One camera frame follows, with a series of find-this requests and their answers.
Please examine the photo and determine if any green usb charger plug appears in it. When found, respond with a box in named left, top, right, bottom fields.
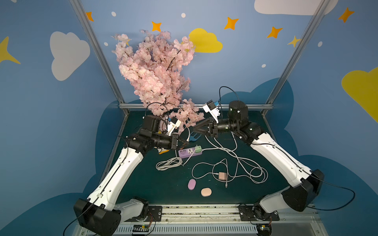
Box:
left=195, top=146, right=202, bottom=153

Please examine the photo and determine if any white usb cable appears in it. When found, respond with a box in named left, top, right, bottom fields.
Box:
left=156, top=126, right=193, bottom=172

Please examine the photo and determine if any purple earbud case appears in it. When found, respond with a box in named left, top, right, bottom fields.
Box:
left=188, top=179, right=196, bottom=190

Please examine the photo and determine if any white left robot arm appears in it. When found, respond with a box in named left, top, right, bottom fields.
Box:
left=73, top=131, right=188, bottom=236

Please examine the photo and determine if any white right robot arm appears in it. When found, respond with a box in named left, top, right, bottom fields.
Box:
left=194, top=100, right=324, bottom=219

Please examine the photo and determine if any purple power strip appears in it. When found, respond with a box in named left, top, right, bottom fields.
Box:
left=178, top=147, right=202, bottom=159

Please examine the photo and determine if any blue garden hand fork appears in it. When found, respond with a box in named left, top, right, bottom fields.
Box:
left=189, top=132, right=201, bottom=142

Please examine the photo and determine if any yellow white work glove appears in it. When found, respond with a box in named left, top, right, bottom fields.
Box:
left=158, top=148, right=169, bottom=155

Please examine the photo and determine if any pink earbud case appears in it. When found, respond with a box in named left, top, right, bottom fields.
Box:
left=201, top=188, right=212, bottom=197

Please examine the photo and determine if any pink cherry blossom tree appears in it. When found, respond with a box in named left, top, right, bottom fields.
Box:
left=113, top=31, right=204, bottom=133

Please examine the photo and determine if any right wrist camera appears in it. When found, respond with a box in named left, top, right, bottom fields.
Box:
left=202, top=100, right=220, bottom=124

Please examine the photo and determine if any aluminium frame back rail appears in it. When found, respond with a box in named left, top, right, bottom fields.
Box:
left=119, top=103, right=274, bottom=111

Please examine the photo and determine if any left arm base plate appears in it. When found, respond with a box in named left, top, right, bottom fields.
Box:
left=141, top=206, right=162, bottom=222

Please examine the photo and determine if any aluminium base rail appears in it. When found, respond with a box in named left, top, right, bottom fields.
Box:
left=72, top=203, right=328, bottom=236

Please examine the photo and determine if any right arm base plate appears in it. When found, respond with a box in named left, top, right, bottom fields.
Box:
left=237, top=204, right=280, bottom=222

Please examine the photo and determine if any aluminium frame post left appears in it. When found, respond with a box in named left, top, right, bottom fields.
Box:
left=69, top=0, right=125, bottom=105

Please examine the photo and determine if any aluminium frame post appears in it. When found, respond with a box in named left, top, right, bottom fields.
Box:
left=261, top=0, right=331, bottom=117
left=69, top=0, right=125, bottom=105

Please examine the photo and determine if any aluminium frame post right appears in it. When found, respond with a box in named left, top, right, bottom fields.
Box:
left=261, top=0, right=331, bottom=117

